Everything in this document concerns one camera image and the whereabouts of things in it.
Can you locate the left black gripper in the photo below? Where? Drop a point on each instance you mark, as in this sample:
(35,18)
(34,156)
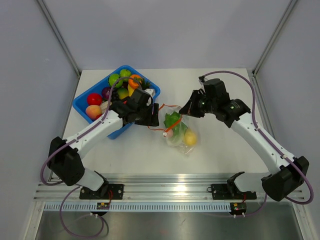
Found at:
(152,120)

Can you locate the pink egg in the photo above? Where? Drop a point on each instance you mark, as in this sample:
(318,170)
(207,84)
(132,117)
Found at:
(169,134)

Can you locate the right frame post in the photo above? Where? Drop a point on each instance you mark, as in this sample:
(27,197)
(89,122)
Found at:
(275,35)

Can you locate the clear zip top bag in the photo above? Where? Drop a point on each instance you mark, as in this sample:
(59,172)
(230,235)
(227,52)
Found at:
(165,108)

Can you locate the yellow pepper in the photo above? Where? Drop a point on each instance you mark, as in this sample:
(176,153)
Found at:
(131,90)

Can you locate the purple onion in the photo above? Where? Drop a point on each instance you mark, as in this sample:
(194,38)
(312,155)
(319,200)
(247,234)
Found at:
(105,92)

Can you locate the peach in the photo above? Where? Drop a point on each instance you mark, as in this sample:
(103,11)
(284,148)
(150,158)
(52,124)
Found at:
(92,111)

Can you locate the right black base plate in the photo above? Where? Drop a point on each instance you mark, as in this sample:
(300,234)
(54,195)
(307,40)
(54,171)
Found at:
(222,191)

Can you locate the small pineapple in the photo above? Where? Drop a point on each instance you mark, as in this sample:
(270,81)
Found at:
(145,84)

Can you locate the dark grape bunch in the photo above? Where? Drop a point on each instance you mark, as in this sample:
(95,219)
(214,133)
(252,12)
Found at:
(115,96)

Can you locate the large red tomato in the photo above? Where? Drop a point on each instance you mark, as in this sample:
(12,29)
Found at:
(94,99)

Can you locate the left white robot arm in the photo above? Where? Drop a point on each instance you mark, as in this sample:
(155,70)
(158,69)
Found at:
(65,155)

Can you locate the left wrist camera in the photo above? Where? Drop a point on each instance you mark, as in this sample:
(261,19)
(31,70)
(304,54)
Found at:
(151,92)

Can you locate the frame post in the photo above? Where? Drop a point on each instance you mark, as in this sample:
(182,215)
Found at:
(275,35)
(59,37)

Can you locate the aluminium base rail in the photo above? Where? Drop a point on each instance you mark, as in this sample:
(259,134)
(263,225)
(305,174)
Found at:
(155,188)

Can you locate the white scallion stalk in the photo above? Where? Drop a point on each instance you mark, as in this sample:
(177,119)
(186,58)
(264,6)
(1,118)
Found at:
(104,105)

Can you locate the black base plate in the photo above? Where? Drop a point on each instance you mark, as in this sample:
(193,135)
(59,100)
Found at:
(222,191)
(117,191)

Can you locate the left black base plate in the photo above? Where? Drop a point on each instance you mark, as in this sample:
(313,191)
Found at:
(117,191)

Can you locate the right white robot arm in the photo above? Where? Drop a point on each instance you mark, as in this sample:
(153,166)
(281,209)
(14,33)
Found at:
(286,172)

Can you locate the yellow lemon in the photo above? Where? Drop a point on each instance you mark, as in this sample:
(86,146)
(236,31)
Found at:
(190,138)

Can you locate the green yellow mango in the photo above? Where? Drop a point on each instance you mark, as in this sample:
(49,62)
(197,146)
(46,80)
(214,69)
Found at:
(122,93)

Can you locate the white slotted cable duct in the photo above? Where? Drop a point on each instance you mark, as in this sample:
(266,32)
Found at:
(201,207)

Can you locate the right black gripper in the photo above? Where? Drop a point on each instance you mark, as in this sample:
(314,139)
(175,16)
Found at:
(190,108)

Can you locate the blue plastic basket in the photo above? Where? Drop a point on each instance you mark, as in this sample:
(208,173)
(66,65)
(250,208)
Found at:
(80,103)

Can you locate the left frame post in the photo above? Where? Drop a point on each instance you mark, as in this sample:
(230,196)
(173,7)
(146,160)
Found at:
(59,37)

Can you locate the green lettuce head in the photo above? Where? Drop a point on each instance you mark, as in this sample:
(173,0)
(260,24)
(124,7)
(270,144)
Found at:
(173,121)

